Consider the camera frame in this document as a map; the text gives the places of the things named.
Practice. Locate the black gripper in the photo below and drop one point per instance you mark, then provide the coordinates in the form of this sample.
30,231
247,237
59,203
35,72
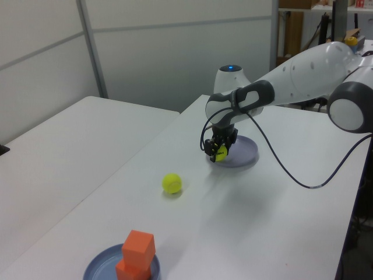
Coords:
223,132

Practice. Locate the yellow tennis ball black print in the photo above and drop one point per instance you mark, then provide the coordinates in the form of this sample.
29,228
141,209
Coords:
222,154

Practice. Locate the plain yellow tennis ball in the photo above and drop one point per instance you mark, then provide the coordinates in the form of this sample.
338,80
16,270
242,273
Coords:
172,183

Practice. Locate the orange foam cube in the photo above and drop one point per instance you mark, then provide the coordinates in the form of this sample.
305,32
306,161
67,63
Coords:
128,271
137,249

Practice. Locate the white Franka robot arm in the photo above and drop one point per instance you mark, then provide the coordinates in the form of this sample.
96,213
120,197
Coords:
306,76

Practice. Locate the purple plate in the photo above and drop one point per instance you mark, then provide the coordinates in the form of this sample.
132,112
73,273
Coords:
243,151

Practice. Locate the brown cardboard box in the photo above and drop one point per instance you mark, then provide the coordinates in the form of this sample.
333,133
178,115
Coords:
292,35

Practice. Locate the black monitor stand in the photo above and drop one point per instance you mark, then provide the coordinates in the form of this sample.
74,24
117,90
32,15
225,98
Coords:
324,27

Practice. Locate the small yellow object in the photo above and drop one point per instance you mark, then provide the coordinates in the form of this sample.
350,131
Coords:
351,41

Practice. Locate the blue plate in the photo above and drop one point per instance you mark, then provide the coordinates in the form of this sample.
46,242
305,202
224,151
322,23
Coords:
100,265

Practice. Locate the grey partition post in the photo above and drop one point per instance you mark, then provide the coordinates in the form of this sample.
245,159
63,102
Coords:
93,49
275,35

